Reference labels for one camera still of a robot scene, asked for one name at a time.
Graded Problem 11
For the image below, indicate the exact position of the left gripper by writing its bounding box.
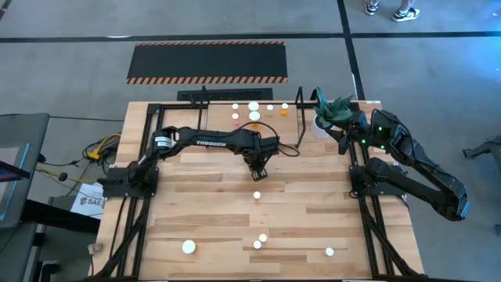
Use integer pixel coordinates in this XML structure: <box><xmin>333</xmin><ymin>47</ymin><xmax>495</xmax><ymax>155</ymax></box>
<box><xmin>239</xmin><ymin>132</ymin><xmax>281</xmax><ymax>183</ymax></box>

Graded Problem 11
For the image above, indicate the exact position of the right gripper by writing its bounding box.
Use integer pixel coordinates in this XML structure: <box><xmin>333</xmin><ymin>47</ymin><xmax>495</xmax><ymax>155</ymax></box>
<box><xmin>319</xmin><ymin>111</ymin><xmax>377</xmax><ymax>156</ymax></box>

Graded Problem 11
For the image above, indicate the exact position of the green plant in white pot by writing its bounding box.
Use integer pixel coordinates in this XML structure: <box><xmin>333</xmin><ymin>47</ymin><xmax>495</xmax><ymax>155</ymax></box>
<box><xmin>312</xmin><ymin>86</ymin><xmax>357</xmax><ymax>140</ymax></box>

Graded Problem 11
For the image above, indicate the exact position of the black floor grate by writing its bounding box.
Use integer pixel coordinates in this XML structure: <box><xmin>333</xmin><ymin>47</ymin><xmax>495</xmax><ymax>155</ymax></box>
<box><xmin>176</xmin><ymin>87</ymin><xmax>274</xmax><ymax>102</ymax></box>

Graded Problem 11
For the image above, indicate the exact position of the black hazard-striped floor mat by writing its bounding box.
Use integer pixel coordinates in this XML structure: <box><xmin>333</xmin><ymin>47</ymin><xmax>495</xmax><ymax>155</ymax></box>
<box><xmin>125</xmin><ymin>41</ymin><xmax>289</xmax><ymax>85</ymax></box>

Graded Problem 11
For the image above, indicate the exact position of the brown crumpled lump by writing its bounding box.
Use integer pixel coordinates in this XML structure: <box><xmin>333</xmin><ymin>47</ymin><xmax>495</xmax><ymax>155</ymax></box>
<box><xmin>85</xmin><ymin>241</ymin><xmax>106</xmax><ymax>255</ymax></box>

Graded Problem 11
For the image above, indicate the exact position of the dark monitor screen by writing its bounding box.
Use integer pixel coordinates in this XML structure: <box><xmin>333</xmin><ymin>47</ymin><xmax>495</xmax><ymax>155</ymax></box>
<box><xmin>0</xmin><ymin>143</ymin><xmax>31</xmax><ymax>230</ymax></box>

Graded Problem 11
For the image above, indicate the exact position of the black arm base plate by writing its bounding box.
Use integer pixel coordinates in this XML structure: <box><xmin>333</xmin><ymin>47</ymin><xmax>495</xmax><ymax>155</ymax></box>
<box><xmin>349</xmin><ymin>164</ymin><xmax>408</xmax><ymax>197</ymax></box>
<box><xmin>102</xmin><ymin>168</ymin><xmax>160</xmax><ymax>198</ymax></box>

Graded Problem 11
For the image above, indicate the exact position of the wooden shelf black metal frame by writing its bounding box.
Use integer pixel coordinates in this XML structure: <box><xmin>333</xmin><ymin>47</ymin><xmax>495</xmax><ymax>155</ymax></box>
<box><xmin>196</xmin><ymin>85</ymin><xmax>307</xmax><ymax>150</ymax></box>

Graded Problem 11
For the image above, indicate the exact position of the black aluminium table frame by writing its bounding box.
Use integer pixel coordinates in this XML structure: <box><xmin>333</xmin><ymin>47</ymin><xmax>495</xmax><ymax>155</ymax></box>
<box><xmin>92</xmin><ymin>101</ymin><xmax>427</xmax><ymax>282</ymax></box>

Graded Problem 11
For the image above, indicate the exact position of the yellow cable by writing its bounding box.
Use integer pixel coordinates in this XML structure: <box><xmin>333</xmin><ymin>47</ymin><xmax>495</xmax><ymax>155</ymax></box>
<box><xmin>86</xmin><ymin>132</ymin><xmax>122</xmax><ymax>161</ymax></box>

